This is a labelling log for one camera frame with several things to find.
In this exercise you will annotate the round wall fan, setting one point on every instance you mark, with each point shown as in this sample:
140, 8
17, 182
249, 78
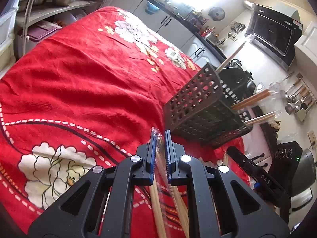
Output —
216, 14

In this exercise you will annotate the white plastic drawer unit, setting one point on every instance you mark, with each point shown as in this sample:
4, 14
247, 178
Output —
8, 17

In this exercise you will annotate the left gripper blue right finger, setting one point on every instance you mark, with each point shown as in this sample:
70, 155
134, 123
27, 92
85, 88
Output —
220, 204

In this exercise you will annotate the blue bowl on cabinet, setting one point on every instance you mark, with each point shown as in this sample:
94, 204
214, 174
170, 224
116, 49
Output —
151, 8

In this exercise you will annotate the metal chopsticks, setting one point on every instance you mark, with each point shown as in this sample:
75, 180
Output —
229, 59

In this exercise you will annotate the red floral tablecloth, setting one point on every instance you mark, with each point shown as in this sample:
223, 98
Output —
87, 95

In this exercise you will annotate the metal shelf table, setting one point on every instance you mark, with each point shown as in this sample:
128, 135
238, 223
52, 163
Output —
31, 16

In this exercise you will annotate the chopsticks bundle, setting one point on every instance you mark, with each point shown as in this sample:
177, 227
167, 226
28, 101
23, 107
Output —
251, 100

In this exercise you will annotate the black range hood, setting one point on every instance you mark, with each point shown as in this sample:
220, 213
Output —
275, 31

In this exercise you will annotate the hanging ladles and utensils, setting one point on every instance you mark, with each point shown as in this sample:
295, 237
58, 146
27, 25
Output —
299, 99

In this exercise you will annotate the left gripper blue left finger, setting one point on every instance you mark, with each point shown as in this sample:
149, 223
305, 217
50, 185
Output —
100, 203

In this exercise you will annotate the black plastic utensil basket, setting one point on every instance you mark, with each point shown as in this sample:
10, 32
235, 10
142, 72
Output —
202, 109

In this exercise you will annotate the wooden chopsticks long pair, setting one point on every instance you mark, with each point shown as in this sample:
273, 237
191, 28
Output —
169, 209

